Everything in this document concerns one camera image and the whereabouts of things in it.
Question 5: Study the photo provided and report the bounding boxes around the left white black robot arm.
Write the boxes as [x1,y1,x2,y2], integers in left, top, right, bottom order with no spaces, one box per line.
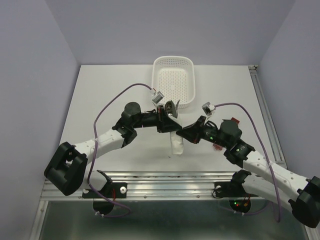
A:
[44,101,182,197]

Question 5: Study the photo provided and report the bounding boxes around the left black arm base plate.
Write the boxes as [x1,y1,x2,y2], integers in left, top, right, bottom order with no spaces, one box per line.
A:
[81,182,131,218]

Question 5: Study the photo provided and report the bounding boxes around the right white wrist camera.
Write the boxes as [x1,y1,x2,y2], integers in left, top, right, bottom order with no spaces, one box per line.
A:
[201,102,216,118]

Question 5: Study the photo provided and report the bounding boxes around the white perforated plastic basket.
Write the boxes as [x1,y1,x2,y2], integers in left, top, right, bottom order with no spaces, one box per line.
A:
[151,56,196,109]

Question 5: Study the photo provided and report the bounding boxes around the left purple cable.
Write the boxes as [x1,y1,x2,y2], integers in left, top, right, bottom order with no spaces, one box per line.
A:
[87,83,132,218]

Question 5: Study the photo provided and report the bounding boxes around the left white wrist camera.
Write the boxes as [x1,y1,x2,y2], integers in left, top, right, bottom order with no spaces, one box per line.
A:
[150,88,164,106]

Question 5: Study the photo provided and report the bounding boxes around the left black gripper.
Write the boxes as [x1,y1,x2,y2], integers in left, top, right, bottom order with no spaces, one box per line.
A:
[132,105,182,133]

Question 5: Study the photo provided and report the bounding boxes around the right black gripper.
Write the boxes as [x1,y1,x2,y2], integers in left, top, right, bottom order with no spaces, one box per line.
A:
[175,115,230,149]

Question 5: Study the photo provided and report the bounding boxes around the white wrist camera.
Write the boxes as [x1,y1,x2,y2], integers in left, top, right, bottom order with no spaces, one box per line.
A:
[150,88,164,106]
[201,102,216,118]

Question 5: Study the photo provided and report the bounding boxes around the aluminium front rail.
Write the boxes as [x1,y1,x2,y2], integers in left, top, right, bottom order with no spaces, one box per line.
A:
[41,170,308,201]

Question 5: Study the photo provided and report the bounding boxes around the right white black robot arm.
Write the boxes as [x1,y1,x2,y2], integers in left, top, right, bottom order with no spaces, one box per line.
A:
[176,116,320,228]

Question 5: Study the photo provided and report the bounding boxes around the aluminium right side rail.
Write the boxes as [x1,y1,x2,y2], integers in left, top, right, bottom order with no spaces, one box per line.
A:
[248,65,288,169]

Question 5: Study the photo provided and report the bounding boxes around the aluminium rail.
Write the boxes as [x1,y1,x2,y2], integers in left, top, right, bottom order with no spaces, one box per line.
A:
[41,170,308,201]
[248,65,288,169]

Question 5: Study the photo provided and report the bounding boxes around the white paper napkin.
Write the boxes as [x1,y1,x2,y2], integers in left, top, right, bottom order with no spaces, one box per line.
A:
[170,112,184,156]

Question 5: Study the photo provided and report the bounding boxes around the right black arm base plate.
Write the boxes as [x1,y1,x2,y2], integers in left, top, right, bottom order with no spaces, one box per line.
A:
[212,181,254,216]

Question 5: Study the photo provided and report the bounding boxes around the red plastic utensil tray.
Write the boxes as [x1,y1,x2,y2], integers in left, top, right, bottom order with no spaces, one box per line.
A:
[212,117,240,151]

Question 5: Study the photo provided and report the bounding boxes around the green handled spoon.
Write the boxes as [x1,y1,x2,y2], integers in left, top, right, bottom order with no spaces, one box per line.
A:
[164,100,177,118]

